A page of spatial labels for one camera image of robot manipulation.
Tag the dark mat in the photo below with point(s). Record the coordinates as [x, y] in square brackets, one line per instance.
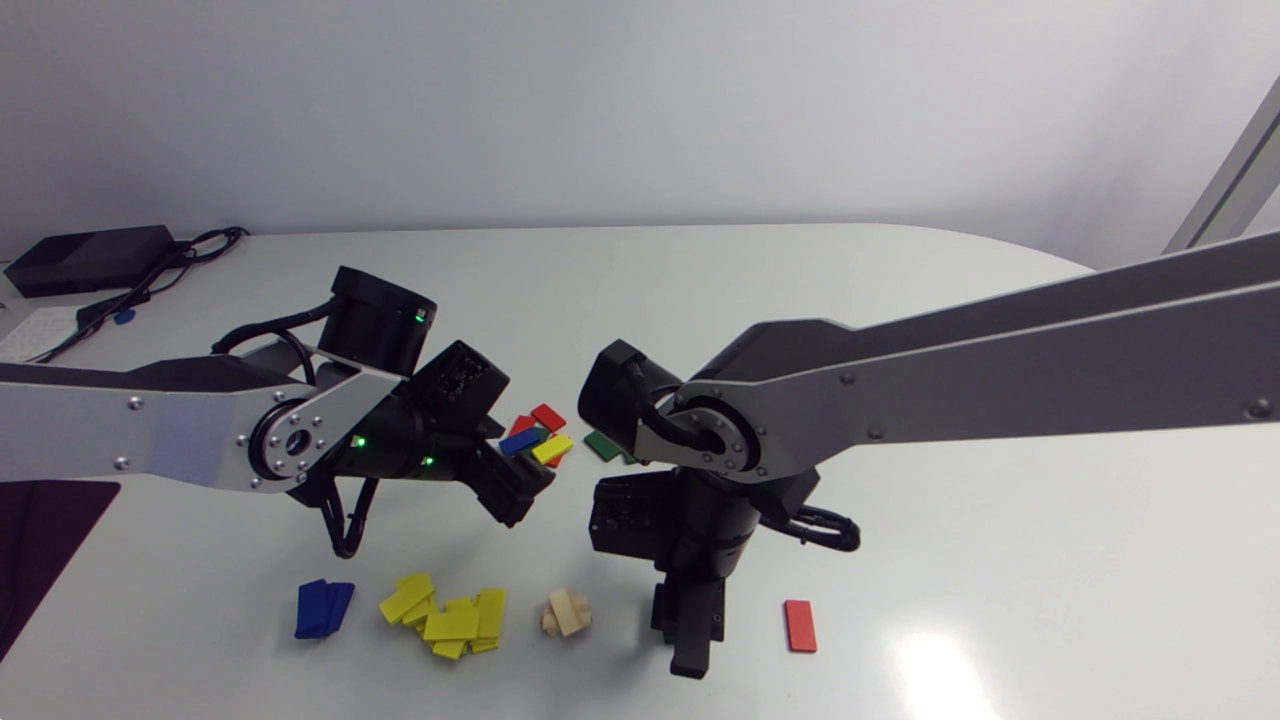
[40, 540]

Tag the pile of yellow wooden blocks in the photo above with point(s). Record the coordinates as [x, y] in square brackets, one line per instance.
[448, 650]

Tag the yellow wooden block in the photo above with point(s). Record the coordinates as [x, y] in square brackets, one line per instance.
[450, 626]
[552, 449]
[405, 598]
[491, 610]

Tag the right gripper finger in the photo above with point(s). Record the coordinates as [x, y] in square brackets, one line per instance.
[693, 660]

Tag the pile of pale wooden blocks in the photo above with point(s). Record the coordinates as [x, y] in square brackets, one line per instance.
[547, 622]

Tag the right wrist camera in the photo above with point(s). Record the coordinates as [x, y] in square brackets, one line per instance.
[630, 512]

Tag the pale wooden block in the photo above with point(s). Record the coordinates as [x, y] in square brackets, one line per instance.
[568, 611]

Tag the black power brick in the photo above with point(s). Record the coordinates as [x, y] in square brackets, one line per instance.
[90, 260]

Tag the blue wooden block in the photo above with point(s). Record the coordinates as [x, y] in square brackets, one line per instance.
[520, 441]
[341, 603]
[312, 608]

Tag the white paper sheet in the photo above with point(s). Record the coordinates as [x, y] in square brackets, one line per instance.
[30, 335]

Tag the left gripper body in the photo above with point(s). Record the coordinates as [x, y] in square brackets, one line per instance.
[505, 485]

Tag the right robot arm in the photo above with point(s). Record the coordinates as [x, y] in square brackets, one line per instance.
[1000, 370]

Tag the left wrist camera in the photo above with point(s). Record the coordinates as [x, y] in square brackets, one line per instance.
[455, 385]

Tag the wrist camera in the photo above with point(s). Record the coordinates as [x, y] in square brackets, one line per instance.
[630, 512]
[455, 385]

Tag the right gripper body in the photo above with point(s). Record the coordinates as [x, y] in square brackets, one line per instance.
[690, 605]

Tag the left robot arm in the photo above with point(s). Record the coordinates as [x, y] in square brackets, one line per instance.
[150, 430]

